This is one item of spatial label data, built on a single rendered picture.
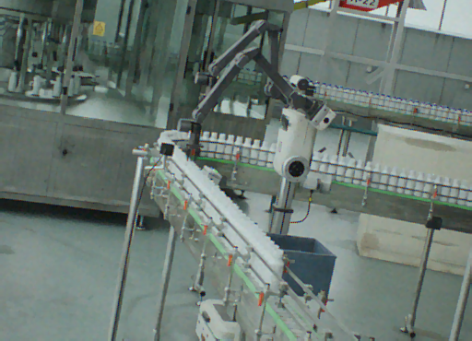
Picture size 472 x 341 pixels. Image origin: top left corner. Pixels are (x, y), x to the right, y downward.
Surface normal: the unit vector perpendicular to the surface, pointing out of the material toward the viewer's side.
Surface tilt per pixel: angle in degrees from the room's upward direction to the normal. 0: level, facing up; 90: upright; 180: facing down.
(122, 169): 90
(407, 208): 92
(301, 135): 90
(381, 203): 90
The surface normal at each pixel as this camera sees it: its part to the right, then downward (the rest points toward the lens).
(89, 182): 0.25, 0.20
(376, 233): -0.06, 0.15
